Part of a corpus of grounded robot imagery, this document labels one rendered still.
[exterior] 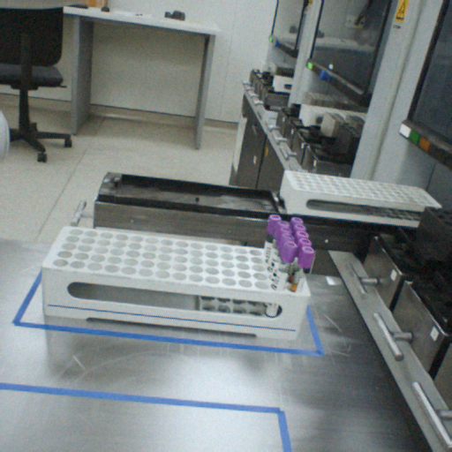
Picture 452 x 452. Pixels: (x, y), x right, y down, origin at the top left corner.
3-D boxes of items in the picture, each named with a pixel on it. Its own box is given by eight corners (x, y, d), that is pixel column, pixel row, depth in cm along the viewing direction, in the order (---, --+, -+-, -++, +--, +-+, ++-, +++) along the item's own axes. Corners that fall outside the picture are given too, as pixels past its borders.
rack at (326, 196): (411, 214, 105) (421, 187, 103) (433, 236, 96) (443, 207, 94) (277, 199, 101) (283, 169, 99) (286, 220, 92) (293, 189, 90)
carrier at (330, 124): (336, 141, 144) (342, 122, 141) (330, 140, 143) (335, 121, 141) (326, 131, 154) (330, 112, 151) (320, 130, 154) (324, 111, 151)
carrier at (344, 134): (352, 159, 130) (358, 137, 127) (345, 158, 130) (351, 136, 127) (340, 146, 140) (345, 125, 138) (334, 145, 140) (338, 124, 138)
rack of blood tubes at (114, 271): (287, 292, 67) (297, 252, 64) (299, 340, 58) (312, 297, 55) (63, 267, 64) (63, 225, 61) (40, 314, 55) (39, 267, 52)
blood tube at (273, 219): (253, 289, 65) (266, 214, 60) (264, 287, 66) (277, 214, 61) (259, 296, 64) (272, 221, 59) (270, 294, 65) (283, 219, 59)
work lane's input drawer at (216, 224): (413, 239, 110) (426, 203, 106) (441, 272, 98) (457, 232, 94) (81, 204, 101) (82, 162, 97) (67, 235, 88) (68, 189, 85)
